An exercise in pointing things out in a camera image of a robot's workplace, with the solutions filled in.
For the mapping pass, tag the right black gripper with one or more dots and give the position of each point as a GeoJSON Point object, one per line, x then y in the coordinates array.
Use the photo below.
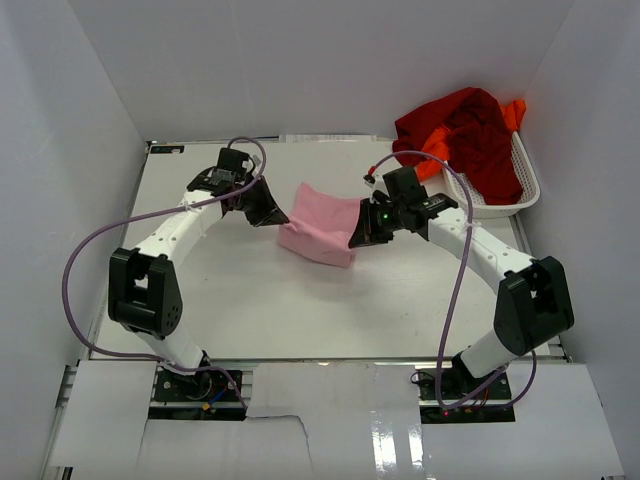
{"type": "Point", "coordinates": [366, 233]}

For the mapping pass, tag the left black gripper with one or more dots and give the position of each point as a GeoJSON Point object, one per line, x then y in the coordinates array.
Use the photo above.
{"type": "Point", "coordinates": [268, 213]}

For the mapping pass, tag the pink t shirt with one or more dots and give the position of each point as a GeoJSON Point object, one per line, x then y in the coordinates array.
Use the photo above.
{"type": "Point", "coordinates": [320, 227]}

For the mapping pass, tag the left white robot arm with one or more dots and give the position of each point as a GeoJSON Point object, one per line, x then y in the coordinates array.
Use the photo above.
{"type": "Point", "coordinates": [144, 296]}

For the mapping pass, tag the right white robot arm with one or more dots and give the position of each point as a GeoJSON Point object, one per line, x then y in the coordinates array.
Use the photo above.
{"type": "Point", "coordinates": [533, 303]}

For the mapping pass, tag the orange t shirt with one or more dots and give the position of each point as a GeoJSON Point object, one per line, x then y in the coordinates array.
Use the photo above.
{"type": "Point", "coordinates": [437, 143]}

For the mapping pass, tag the black label sticker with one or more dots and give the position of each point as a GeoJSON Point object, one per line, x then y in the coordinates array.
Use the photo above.
{"type": "Point", "coordinates": [167, 149]}

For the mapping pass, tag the dark red t shirt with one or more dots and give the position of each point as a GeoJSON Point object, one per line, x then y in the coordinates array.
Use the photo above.
{"type": "Point", "coordinates": [479, 141]}

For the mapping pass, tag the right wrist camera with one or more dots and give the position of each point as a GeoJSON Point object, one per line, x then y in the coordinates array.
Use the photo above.
{"type": "Point", "coordinates": [378, 189]}

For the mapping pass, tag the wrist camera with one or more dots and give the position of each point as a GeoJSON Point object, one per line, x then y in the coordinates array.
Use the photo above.
{"type": "Point", "coordinates": [251, 164]}
{"type": "Point", "coordinates": [378, 189]}

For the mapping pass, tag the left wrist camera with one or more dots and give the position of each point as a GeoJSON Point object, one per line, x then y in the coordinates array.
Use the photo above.
{"type": "Point", "coordinates": [251, 164]}

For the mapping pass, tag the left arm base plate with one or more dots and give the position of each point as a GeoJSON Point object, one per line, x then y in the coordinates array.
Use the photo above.
{"type": "Point", "coordinates": [204, 396]}

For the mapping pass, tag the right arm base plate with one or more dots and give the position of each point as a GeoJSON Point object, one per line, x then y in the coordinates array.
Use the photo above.
{"type": "Point", "coordinates": [487, 406]}

